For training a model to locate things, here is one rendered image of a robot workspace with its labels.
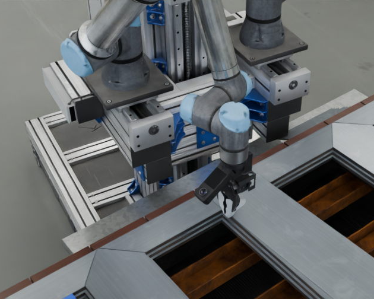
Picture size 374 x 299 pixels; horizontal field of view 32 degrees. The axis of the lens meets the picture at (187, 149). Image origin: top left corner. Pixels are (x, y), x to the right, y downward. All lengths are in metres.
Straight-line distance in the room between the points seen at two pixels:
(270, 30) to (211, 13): 0.53
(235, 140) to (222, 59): 0.22
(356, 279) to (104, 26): 0.91
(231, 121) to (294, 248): 0.40
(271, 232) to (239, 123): 0.36
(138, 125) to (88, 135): 1.29
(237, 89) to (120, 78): 0.41
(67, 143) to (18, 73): 1.09
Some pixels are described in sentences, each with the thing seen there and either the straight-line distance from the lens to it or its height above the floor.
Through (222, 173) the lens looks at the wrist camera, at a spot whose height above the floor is 1.02.
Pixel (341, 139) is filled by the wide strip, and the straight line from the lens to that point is 2.14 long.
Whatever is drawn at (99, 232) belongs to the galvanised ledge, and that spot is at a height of 0.68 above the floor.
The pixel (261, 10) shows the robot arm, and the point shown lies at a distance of 2.15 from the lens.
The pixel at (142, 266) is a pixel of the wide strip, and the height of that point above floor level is 0.85.
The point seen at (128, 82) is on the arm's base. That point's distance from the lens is 1.99.
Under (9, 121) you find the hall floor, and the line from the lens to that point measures 3.77.
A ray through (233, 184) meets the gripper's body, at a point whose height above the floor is 0.99.
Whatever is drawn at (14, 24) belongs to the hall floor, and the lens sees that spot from 4.73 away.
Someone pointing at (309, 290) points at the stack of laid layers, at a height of 0.84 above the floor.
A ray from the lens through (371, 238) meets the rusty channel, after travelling 2.08.
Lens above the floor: 2.16
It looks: 39 degrees down
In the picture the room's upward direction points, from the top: 2 degrees counter-clockwise
